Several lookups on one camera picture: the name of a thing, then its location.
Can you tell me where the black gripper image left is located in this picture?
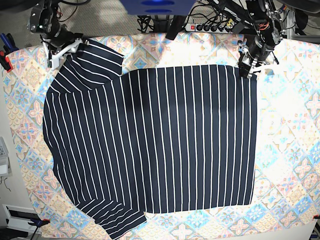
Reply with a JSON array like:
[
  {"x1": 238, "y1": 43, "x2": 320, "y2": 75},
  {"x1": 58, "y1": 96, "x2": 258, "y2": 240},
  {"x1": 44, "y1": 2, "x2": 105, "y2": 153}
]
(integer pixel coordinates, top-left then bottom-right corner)
[{"x1": 40, "y1": 28, "x2": 90, "y2": 70}]

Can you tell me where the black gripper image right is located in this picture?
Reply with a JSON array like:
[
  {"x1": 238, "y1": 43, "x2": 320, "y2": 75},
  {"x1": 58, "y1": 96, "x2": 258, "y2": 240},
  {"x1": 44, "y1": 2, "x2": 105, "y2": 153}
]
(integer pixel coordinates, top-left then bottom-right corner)
[{"x1": 237, "y1": 36, "x2": 275, "y2": 79}]

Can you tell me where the navy white striped T-shirt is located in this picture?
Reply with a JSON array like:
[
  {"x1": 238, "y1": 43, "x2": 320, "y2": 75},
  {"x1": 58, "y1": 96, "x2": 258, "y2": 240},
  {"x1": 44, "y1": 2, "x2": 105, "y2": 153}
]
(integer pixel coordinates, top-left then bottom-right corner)
[{"x1": 42, "y1": 40, "x2": 257, "y2": 240}]

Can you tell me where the red black clamp upper left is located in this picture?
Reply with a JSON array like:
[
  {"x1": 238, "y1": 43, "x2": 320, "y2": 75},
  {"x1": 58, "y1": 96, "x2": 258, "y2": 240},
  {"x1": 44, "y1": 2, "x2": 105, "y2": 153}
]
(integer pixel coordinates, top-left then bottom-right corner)
[{"x1": 0, "y1": 33, "x2": 18, "y2": 73}]

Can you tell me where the white power strip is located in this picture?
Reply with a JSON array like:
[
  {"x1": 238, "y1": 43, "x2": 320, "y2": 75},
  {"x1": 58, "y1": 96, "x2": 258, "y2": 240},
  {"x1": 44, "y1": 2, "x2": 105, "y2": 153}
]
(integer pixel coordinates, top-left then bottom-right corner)
[{"x1": 184, "y1": 21, "x2": 235, "y2": 34}]

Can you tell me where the white device left edge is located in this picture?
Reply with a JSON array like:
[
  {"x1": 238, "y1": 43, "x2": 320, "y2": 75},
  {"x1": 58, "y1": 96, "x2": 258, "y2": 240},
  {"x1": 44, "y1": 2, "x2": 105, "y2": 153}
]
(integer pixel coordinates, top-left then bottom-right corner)
[{"x1": 0, "y1": 136, "x2": 12, "y2": 177}]

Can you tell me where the white box lower left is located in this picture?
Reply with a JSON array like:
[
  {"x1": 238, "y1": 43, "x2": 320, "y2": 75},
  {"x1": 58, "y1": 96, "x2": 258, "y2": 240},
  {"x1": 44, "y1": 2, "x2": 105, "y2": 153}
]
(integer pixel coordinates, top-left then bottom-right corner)
[{"x1": 2, "y1": 204, "x2": 40, "y2": 233}]

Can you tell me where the orange clamp lower right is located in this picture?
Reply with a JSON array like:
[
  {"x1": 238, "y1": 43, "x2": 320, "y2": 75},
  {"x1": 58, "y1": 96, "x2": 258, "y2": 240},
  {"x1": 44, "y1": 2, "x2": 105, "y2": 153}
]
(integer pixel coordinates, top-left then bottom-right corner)
[{"x1": 312, "y1": 214, "x2": 320, "y2": 221}]

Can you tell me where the blue black clamp lower left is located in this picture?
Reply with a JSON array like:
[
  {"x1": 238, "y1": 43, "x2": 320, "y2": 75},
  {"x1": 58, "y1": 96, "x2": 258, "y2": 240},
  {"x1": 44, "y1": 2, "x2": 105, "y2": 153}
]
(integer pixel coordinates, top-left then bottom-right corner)
[{"x1": 28, "y1": 218, "x2": 50, "y2": 228}]

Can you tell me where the black center post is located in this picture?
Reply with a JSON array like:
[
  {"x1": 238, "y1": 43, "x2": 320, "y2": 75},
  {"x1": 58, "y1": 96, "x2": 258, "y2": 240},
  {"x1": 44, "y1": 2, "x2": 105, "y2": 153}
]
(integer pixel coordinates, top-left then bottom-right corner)
[{"x1": 165, "y1": 15, "x2": 187, "y2": 41}]

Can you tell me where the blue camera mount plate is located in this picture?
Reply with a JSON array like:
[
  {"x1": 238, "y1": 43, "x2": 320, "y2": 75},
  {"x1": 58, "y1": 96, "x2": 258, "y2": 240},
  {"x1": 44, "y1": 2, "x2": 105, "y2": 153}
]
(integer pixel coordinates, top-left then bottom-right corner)
[{"x1": 120, "y1": 0, "x2": 196, "y2": 16}]

